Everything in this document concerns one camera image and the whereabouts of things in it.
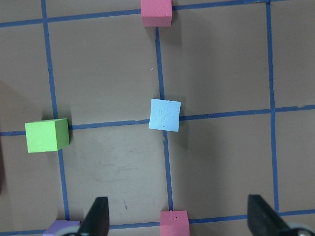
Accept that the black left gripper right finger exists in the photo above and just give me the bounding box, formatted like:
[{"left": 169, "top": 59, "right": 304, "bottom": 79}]
[{"left": 247, "top": 194, "right": 291, "bottom": 236}]

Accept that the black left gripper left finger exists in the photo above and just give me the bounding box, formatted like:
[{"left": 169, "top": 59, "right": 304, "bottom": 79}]
[{"left": 78, "top": 197, "right": 109, "bottom": 236}]

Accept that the light blue block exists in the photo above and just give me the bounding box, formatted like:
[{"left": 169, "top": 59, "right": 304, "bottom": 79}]
[{"left": 149, "top": 99, "right": 181, "bottom": 132}]

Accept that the purple block, left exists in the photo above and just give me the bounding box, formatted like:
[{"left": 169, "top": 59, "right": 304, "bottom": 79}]
[{"left": 42, "top": 220, "right": 81, "bottom": 236}]

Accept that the pink block, near left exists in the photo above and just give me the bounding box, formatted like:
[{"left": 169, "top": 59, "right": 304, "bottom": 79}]
[{"left": 159, "top": 210, "right": 190, "bottom": 236}]

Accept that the pink block, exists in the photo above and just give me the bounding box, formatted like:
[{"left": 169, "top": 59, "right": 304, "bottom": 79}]
[
  {"left": 140, "top": 0, "right": 172, "bottom": 27},
  {"left": 159, "top": 210, "right": 190, "bottom": 236}
]

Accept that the green foam block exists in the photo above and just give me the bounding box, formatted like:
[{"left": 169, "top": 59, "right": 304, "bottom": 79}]
[{"left": 25, "top": 118, "right": 70, "bottom": 153}]

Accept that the pink block, far left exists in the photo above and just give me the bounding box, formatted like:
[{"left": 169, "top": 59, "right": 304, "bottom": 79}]
[{"left": 140, "top": 0, "right": 172, "bottom": 27}]

